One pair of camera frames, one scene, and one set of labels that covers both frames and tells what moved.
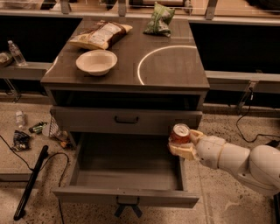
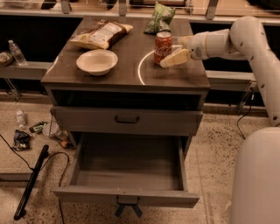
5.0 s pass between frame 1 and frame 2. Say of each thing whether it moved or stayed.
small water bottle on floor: stayed
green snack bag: stayed
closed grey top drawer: stayed
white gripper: moved
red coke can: moved
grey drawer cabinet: stayed
